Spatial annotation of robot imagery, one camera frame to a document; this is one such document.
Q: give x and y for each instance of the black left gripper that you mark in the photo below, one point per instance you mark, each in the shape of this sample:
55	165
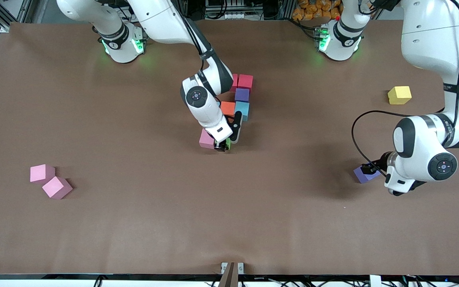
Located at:
377	165

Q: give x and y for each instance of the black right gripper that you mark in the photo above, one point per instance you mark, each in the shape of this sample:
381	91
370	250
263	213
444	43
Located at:
221	145

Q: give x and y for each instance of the green foam cube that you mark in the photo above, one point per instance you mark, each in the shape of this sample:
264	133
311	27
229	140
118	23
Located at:
228	144

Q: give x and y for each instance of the purple foam cube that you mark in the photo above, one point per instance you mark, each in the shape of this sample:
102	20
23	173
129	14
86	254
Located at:
242	95
364	177

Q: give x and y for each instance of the pink foam cube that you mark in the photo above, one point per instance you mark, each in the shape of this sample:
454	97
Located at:
57	187
205	139
42	173

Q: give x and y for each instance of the cyan foam cube corner notch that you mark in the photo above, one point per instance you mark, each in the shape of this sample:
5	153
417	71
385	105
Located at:
242	111

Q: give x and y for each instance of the orange foam cube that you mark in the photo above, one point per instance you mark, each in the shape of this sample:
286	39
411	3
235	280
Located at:
228	107

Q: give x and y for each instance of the red foam cube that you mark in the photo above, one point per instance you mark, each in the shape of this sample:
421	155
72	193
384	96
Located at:
234	81
245	81

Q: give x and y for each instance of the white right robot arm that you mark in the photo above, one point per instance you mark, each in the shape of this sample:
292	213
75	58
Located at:
165	24

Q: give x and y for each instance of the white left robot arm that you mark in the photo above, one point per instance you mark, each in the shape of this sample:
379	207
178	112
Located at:
424	139

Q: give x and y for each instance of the yellow foam cube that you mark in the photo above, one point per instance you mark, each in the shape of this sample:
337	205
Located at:
399	95

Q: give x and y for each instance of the white label tag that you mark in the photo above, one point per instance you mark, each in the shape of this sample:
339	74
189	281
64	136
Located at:
375	281

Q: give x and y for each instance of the brown pointed bar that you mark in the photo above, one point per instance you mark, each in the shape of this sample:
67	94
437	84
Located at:
229	279

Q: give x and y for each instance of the white power strip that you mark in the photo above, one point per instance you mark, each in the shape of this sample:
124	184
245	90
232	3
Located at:
148	8

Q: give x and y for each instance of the orange yellow bag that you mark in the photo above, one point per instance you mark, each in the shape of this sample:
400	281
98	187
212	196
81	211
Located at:
313	10

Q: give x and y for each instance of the white table edge bracket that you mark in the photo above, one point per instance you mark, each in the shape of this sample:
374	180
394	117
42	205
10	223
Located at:
223	266

